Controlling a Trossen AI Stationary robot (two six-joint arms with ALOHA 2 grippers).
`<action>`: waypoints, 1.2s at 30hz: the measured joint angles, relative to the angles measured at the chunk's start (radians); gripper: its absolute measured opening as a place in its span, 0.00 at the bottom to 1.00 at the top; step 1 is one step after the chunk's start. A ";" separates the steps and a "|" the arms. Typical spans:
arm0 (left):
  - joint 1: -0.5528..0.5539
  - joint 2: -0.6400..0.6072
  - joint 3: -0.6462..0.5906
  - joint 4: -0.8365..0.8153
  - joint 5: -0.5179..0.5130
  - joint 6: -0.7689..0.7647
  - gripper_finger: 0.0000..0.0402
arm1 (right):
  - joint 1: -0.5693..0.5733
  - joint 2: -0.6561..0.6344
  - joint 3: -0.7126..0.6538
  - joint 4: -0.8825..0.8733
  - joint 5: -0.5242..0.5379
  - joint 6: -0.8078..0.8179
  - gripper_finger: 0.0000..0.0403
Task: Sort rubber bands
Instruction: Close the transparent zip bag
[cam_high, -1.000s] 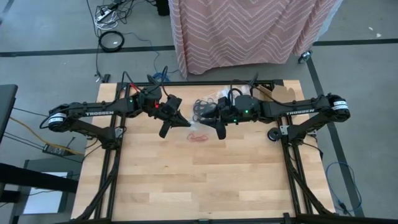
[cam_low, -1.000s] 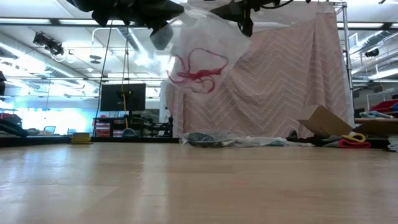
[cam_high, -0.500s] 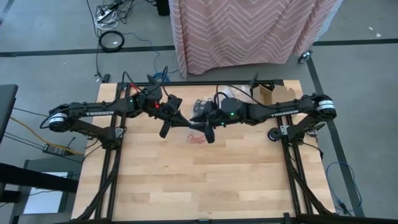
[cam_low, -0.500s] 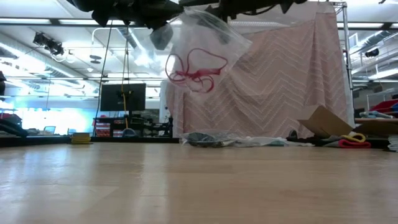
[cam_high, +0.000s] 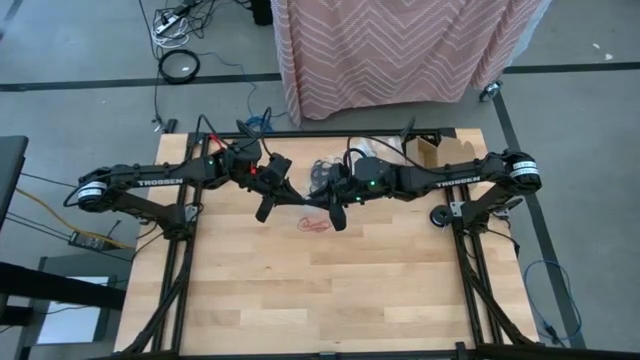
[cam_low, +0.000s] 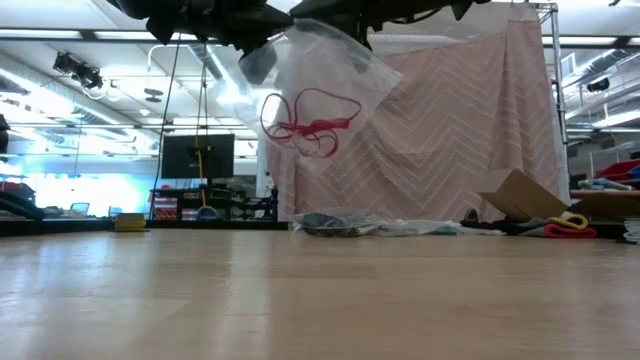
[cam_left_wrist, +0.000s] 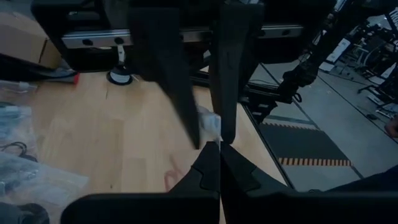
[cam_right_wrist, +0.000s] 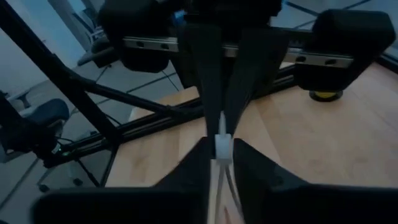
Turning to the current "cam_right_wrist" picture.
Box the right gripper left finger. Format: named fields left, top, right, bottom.
left=152, top=136, right=213, bottom=224

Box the black office chair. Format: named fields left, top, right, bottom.
left=76, top=36, right=119, bottom=69
left=18, top=98, right=71, bottom=138

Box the black tape roll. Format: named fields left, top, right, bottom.
left=308, top=89, right=344, bottom=103

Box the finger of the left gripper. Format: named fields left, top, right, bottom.
left=177, top=24, right=225, bottom=156
left=223, top=27, right=290, bottom=138

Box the clear plastic zip bag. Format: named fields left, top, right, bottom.
left=207, top=111, right=247, bottom=224

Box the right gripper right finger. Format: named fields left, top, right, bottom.
left=232, top=138, right=308, bottom=224

